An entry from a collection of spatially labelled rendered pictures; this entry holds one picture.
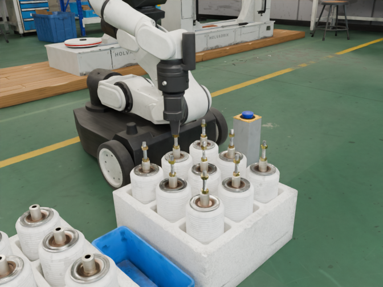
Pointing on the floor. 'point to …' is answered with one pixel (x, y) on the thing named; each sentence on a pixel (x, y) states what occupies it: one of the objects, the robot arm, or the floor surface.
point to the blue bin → (141, 260)
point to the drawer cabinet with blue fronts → (25, 14)
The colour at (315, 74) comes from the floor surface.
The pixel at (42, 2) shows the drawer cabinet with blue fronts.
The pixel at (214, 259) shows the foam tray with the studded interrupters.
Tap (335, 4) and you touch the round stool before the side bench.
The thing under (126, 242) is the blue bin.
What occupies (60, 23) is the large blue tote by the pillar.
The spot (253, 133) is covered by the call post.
